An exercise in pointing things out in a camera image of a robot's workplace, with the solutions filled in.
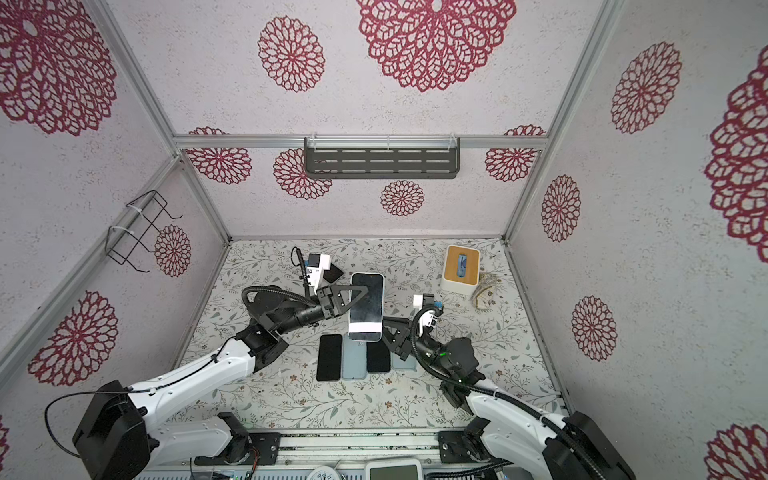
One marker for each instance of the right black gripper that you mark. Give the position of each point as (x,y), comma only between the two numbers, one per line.
(401,345)

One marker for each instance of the white round timer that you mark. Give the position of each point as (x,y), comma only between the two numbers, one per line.
(324,473)

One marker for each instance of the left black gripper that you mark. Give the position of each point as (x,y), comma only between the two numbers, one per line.
(331,300)

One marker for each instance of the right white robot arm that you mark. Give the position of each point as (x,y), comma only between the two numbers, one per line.
(504,430)

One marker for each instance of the blue phone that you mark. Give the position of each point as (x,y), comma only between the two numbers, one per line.
(378,357)

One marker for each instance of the grey wall shelf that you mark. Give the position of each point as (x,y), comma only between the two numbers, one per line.
(338,159)

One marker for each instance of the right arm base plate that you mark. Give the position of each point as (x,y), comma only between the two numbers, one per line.
(460,447)

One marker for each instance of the black wire wall rack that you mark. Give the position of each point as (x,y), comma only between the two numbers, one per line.
(147,209)

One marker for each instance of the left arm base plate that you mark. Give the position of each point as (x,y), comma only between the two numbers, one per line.
(262,449)

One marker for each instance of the black phone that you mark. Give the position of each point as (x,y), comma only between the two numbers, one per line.
(366,317)
(332,274)

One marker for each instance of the white wooden-top tissue box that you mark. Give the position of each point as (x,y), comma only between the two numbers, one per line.
(461,270)

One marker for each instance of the white display device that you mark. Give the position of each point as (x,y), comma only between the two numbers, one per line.
(394,469)

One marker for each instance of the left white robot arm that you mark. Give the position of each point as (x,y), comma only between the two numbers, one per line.
(126,429)

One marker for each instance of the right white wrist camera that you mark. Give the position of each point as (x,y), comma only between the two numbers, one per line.
(427,310)

